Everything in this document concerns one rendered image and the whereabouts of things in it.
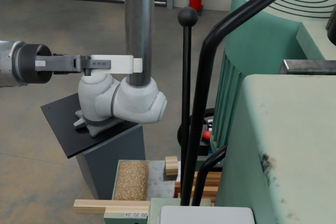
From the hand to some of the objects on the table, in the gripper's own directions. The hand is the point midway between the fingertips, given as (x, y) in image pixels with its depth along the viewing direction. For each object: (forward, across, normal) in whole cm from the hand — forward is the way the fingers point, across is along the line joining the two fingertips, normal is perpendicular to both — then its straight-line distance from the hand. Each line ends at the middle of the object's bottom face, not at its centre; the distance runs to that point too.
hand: (132, 65), depth 55 cm
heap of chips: (-4, -26, -34) cm, 43 cm away
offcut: (+8, -30, -31) cm, 44 cm away
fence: (+21, -16, -41) cm, 49 cm away
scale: (+21, -13, -37) cm, 44 cm away
